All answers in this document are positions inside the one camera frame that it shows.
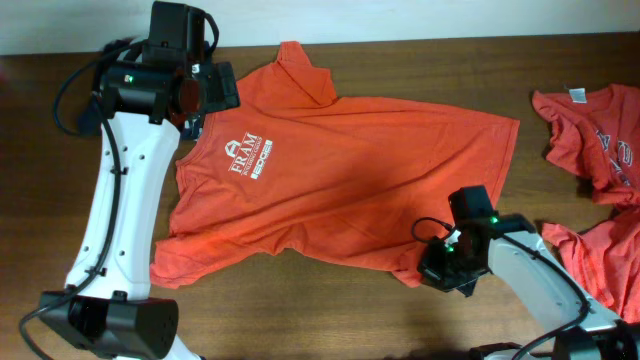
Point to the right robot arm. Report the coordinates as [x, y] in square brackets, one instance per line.
[480, 241]

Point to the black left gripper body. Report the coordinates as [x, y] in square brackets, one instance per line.
[219, 93]

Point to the folded dark navy garment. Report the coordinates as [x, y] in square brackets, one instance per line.
[89, 121]

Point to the red soccer t-shirt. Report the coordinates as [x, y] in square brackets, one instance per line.
[595, 136]

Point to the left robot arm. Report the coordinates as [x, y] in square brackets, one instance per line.
[147, 94]

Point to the red FRAM t-shirt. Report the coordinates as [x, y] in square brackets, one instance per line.
[337, 179]

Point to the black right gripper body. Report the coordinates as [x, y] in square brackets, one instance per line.
[446, 266]

